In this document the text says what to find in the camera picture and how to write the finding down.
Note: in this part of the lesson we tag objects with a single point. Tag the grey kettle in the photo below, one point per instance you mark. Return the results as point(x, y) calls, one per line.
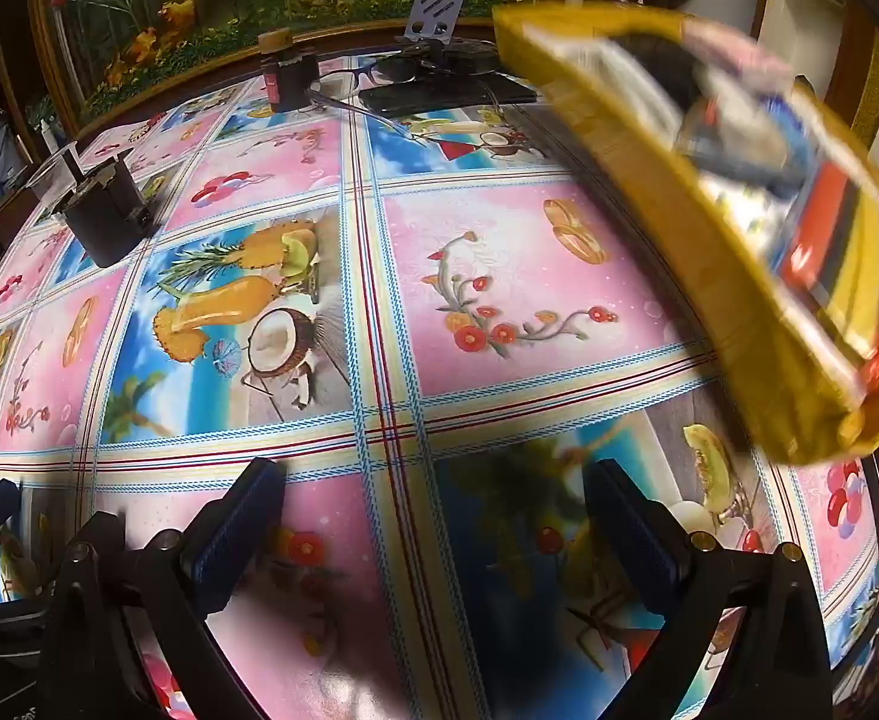
point(0, 139)

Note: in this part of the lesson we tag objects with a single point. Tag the flower display panel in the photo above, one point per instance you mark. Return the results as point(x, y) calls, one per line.
point(222, 7)

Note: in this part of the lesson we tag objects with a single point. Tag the purple phone stand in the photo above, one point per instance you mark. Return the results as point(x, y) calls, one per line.
point(433, 15)

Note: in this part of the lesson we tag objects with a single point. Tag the black smartphone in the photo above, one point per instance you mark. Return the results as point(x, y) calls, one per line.
point(447, 95)

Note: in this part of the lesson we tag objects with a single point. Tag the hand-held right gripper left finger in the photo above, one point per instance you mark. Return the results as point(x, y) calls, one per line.
point(233, 540)

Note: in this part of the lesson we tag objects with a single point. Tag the printed fruit tablecloth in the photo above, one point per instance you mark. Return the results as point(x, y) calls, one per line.
point(484, 240)

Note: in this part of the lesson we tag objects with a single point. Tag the red yellow striped packet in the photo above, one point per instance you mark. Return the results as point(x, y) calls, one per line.
point(837, 240)

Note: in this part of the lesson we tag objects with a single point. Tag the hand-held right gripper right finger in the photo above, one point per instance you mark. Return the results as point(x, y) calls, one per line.
point(630, 540)

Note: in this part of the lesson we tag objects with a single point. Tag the dark-framed eyeglasses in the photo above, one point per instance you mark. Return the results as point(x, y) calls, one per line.
point(364, 79)

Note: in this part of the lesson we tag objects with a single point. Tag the dark bottle with cork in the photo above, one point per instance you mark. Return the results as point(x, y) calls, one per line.
point(285, 75)

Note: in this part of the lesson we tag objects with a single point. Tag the yellow cardboard box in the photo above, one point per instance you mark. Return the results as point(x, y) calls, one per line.
point(754, 330)

